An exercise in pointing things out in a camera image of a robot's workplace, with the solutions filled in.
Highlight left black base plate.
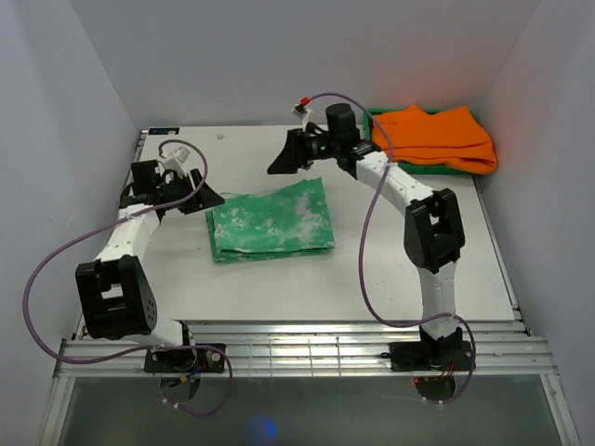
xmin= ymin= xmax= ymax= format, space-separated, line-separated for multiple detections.
xmin=143 ymin=349 xmax=225 ymax=374

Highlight green plastic tray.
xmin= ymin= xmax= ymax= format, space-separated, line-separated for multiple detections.
xmin=362 ymin=108 xmax=475 ymax=177

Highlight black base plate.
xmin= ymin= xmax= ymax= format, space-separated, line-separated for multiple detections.
xmin=388 ymin=341 xmax=475 ymax=372
xmin=143 ymin=349 xmax=225 ymax=374

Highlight orange folded trousers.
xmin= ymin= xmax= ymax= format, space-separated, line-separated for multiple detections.
xmin=371 ymin=105 xmax=497 ymax=175

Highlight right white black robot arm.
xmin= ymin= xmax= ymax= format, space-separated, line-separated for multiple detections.
xmin=267 ymin=99 xmax=474 ymax=372

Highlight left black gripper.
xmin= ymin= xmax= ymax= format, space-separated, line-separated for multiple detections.
xmin=157 ymin=169 xmax=224 ymax=216

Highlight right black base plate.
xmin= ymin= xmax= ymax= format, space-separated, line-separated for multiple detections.
xmin=388 ymin=341 xmax=475 ymax=372

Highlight green white tie-dye trousers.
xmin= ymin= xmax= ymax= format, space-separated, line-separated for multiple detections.
xmin=206 ymin=177 xmax=336 ymax=264

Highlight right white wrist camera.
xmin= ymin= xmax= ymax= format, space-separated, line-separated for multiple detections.
xmin=292 ymin=97 xmax=312 ymax=131

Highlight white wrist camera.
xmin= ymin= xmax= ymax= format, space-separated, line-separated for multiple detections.
xmin=160 ymin=146 xmax=190 ymax=171
xmin=292 ymin=97 xmax=312 ymax=131

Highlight black label sticker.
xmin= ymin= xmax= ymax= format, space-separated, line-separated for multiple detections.
xmin=148 ymin=127 xmax=179 ymax=136

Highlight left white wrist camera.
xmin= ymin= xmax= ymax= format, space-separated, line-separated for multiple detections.
xmin=160 ymin=146 xmax=190 ymax=171

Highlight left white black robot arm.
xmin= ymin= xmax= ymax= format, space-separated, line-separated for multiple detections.
xmin=75 ymin=160 xmax=225 ymax=372

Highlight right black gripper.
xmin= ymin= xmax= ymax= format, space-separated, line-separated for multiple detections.
xmin=266 ymin=130 xmax=338 ymax=177

